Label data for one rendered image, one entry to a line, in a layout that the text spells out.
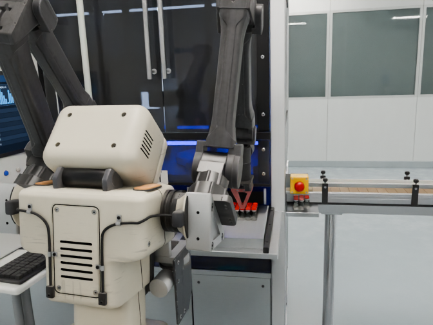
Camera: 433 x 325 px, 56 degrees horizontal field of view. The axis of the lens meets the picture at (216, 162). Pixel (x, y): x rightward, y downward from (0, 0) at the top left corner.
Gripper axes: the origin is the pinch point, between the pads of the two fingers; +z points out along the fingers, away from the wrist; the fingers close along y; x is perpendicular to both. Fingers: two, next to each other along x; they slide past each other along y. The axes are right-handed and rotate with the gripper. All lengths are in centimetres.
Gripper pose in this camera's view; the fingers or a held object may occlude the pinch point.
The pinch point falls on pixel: (242, 206)
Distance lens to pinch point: 132.1
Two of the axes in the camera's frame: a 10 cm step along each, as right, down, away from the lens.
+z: 0.3, 9.7, 2.4
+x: -9.8, -0.2, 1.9
